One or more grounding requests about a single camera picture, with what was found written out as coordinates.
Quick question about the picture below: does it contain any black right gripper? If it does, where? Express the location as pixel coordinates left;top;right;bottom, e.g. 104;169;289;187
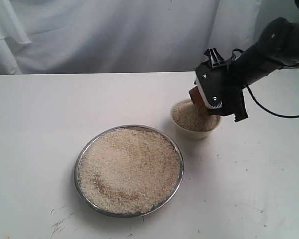
194;48;248;122

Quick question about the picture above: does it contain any brown wooden cup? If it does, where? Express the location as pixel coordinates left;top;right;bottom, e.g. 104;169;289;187
189;86;210;116

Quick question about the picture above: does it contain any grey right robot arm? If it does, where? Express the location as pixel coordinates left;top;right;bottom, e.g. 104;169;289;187
189;17;299;122

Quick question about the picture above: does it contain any cream ceramic bowl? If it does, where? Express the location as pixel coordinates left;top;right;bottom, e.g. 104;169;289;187
170;99;221;139

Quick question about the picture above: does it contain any round steel rice tray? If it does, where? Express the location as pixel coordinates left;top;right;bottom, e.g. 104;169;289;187
73;125;184;218

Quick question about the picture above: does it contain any white backdrop curtain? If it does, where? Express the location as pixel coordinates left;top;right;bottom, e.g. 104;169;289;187
0;0;299;75

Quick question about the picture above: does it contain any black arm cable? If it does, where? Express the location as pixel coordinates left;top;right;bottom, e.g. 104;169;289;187
229;48;299;119

